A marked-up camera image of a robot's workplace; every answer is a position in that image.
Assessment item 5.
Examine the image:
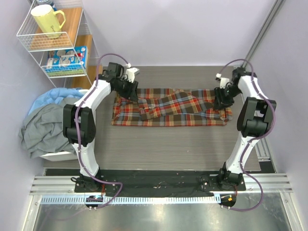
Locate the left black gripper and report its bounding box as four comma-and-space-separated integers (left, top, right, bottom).
114, 77, 139, 102

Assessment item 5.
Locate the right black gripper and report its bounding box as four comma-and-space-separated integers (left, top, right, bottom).
212, 85, 241, 111

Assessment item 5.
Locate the plaid flannel shirt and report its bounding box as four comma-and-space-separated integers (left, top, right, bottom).
111, 88, 233, 127

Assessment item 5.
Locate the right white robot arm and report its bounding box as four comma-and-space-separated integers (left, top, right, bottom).
214, 67, 277, 191

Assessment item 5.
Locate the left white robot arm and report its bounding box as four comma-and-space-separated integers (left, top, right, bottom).
63, 63, 139, 192

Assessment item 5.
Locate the blue picture box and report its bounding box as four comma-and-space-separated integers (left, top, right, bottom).
43, 46, 89, 77

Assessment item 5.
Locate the light blue shirt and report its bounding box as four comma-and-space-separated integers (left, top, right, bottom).
28, 88, 88, 115

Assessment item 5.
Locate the white laundry basket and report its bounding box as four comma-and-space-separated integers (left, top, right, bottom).
40, 89, 96, 162

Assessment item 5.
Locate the grey shirt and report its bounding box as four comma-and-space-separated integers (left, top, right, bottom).
19, 98, 77, 158

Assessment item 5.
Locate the yellow mug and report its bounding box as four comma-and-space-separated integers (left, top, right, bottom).
30, 4, 66, 39

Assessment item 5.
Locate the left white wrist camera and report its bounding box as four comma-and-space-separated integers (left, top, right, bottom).
124, 63, 140, 83

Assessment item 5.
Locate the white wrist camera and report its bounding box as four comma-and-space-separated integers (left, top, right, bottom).
124, 63, 140, 83
215, 73, 230, 89

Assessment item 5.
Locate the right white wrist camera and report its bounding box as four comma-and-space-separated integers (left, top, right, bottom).
215, 73, 230, 89

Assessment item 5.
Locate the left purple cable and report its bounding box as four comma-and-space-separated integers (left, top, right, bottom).
75, 53, 132, 210

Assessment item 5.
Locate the purple cable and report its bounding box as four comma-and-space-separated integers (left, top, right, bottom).
216, 58, 277, 212
75, 53, 132, 210

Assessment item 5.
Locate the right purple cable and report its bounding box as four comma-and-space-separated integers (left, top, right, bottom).
216, 58, 277, 212

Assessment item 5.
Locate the white wire shelf rack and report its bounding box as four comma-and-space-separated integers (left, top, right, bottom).
17, 0, 98, 89

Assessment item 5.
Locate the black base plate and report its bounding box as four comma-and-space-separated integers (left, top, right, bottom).
71, 170, 246, 198

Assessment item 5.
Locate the aluminium frame rail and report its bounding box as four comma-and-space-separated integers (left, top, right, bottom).
30, 173, 293, 194

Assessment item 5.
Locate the white slotted cable duct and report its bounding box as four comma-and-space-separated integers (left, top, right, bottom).
41, 194, 221, 205

